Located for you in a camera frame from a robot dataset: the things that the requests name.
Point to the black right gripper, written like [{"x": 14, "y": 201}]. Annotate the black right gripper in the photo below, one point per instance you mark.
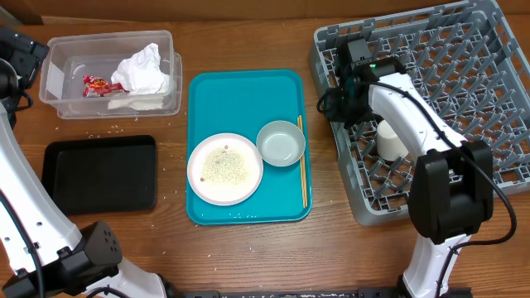
[{"x": 327, "y": 98}]

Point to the pale green cup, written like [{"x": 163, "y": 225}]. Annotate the pale green cup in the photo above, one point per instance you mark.
[{"x": 389, "y": 146}]

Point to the grey dishwasher rack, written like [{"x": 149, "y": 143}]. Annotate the grey dishwasher rack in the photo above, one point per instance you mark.
[{"x": 466, "y": 63}]

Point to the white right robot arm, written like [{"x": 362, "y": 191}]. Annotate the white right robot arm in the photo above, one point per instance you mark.
[{"x": 453, "y": 201}]

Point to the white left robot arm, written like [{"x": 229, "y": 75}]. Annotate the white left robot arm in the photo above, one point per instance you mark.
[{"x": 49, "y": 254}]

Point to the wooden chopstick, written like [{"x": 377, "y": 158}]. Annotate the wooden chopstick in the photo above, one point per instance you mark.
[
  {"x": 304, "y": 165},
  {"x": 301, "y": 165}
]

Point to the grey-green small bowl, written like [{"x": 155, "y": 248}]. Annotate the grey-green small bowl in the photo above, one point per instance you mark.
[{"x": 281, "y": 143}]

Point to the teal plastic tray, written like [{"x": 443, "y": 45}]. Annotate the teal plastic tray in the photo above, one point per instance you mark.
[{"x": 243, "y": 102}]

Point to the white plate with rice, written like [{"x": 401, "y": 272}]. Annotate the white plate with rice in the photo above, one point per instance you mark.
[{"x": 225, "y": 169}]

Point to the crumpled white tissue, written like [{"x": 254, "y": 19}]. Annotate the crumpled white tissue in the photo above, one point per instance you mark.
[{"x": 140, "y": 75}]

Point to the clear plastic bin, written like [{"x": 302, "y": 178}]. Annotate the clear plastic bin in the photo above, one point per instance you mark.
[{"x": 71, "y": 58}]

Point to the black tray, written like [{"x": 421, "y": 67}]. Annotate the black tray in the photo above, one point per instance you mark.
[{"x": 102, "y": 175}]

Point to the red snack wrapper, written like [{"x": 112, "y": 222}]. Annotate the red snack wrapper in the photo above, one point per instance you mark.
[{"x": 95, "y": 87}]

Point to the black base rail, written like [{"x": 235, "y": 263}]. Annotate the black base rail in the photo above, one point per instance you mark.
[{"x": 377, "y": 292}]

